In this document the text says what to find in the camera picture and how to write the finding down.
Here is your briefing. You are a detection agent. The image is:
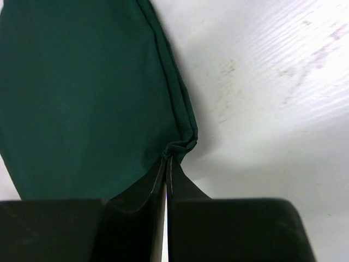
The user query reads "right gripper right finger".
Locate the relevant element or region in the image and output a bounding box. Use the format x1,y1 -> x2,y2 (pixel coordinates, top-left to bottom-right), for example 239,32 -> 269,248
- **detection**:
166,157 -> 316,261

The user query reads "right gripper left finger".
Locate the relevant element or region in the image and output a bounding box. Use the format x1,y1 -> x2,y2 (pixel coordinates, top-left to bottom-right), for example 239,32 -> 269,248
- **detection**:
1,158 -> 166,261

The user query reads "dark green cloth napkin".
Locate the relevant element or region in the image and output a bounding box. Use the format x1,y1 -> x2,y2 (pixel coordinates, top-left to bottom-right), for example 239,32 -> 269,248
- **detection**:
1,1 -> 197,200

